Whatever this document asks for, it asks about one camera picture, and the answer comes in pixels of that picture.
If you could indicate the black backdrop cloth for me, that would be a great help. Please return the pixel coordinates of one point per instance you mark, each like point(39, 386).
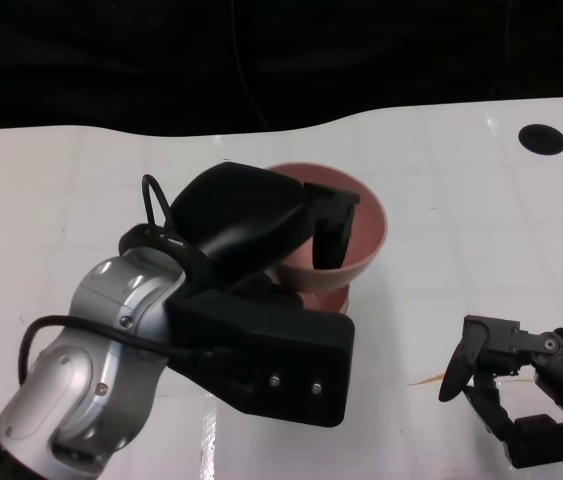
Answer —
point(111, 65)

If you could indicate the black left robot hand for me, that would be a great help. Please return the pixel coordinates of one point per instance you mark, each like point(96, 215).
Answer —
point(241, 220)

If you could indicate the pink plastic bowl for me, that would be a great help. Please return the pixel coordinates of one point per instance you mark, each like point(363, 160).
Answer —
point(366, 235)
point(328, 302)

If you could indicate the black round table grommet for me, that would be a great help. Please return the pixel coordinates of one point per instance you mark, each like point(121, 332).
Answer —
point(542, 140)

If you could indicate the thin orange sliver scrap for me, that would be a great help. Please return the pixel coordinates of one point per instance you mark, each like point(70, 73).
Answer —
point(423, 381)

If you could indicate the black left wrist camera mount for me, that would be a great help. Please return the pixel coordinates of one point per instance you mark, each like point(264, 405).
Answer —
point(286, 360)

